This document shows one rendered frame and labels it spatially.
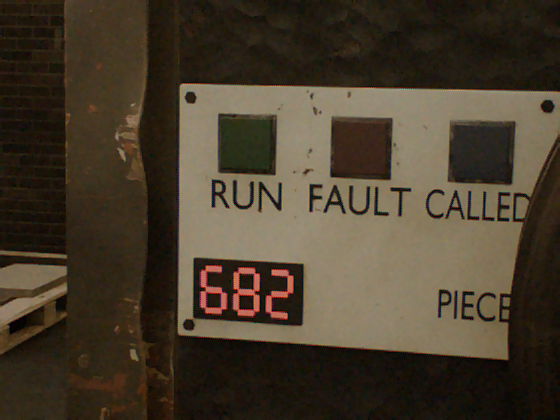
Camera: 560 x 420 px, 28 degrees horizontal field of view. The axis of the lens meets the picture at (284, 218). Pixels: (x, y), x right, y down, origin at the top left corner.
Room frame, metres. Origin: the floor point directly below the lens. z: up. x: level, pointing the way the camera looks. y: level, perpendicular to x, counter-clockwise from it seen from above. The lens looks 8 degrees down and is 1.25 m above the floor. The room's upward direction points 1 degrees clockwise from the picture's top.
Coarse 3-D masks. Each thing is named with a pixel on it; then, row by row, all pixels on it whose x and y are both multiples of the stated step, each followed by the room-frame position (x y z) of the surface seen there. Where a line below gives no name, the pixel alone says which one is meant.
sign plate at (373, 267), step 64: (192, 128) 0.78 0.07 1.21; (320, 128) 0.76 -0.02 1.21; (448, 128) 0.74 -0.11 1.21; (512, 128) 0.73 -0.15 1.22; (192, 192) 0.78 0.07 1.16; (256, 192) 0.77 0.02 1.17; (320, 192) 0.76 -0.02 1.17; (384, 192) 0.75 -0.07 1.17; (448, 192) 0.74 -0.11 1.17; (512, 192) 0.73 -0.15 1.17; (192, 256) 0.78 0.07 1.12; (256, 256) 0.77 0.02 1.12; (320, 256) 0.76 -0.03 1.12; (384, 256) 0.75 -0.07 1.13; (448, 256) 0.74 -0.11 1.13; (512, 256) 0.73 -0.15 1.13; (192, 320) 0.78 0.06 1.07; (256, 320) 0.76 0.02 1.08; (320, 320) 0.76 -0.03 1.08; (384, 320) 0.75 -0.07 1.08; (448, 320) 0.74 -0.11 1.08
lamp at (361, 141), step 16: (336, 128) 0.75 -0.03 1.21; (352, 128) 0.75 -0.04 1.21; (368, 128) 0.75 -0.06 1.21; (384, 128) 0.74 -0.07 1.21; (336, 144) 0.75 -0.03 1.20; (352, 144) 0.75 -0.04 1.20; (368, 144) 0.74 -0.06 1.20; (384, 144) 0.74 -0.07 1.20; (336, 160) 0.75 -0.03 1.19; (352, 160) 0.75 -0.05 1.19; (368, 160) 0.74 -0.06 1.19; (384, 160) 0.74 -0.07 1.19
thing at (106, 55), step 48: (96, 0) 3.36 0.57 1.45; (144, 0) 3.32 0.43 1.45; (96, 48) 3.36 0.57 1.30; (144, 48) 3.32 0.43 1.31; (96, 96) 3.36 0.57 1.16; (144, 96) 3.32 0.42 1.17; (96, 144) 3.36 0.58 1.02; (144, 144) 3.64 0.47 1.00; (96, 192) 3.36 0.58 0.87; (144, 192) 3.32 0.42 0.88; (96, 240) 3.36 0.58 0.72; (144, 240) 3.32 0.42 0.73; (96, 288) 3.36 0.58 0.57; (144, 288) 3.64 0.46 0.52; (96, 336) 3.36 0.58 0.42; (144, 336) 3.64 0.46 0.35; (96, 384) 3.36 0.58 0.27; (144, 384) 3.32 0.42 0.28
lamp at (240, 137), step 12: (228, 120) 0.77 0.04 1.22; (240, 120) 0.76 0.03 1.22; (252, 120) 0.76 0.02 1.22; (264, 120) 0.76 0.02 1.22; (228, 132) 0.77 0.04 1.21; (240, 132) 0.76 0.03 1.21; (252, 132) 0.76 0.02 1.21; (264, 132) 0.76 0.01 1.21; (228, 144) 0.77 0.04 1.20; (240, 144) 0.76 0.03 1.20; (252, 144) 0.76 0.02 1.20; (264, 144) 0.76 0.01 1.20; (228, 156) 0.77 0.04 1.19; (240, 156) 0.76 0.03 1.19; (252, 156) 0.76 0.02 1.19; (264, 156) 0.76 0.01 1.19; (228, 168) 0.77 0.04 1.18; (240, 168) 0.76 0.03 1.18; (252, 168) 0.76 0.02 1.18; (264, 168) 0.76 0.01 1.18
